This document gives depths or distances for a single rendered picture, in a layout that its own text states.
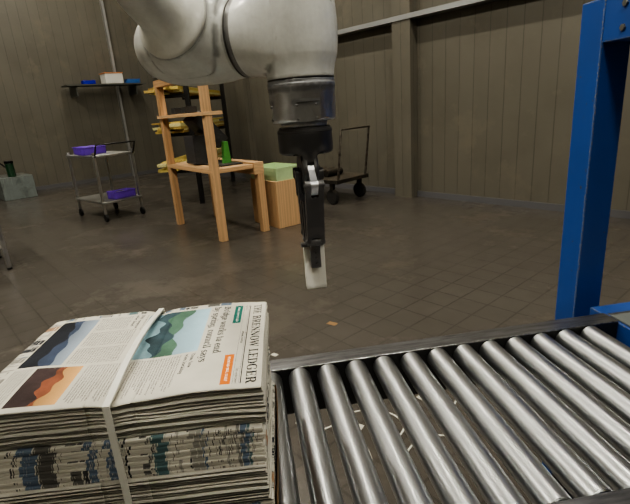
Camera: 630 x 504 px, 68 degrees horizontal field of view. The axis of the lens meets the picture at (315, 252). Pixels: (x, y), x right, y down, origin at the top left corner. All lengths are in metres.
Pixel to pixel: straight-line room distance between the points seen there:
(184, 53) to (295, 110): 0.16
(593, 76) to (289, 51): 0.94
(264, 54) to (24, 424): 0.54
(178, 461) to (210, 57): 0.52
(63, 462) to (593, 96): 1.33
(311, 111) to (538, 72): 5.52
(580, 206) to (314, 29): 1.00
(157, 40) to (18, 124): 11.78
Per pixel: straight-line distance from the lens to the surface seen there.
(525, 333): 1.24
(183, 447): 0.66
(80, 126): 12.70
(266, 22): 0.63
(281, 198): 5.52
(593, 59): 1.41
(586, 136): 1.41
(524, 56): 6.16
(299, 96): 0.61
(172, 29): 0.65
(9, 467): 0.74
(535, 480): 0.85
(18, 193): 11.29
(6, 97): 12.42
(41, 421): 0.69
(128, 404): 0.64
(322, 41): 0.62
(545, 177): 6.09
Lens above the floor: 1.35
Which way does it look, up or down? 17 degrees down
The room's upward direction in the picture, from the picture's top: 4 degrees counter-clockwise
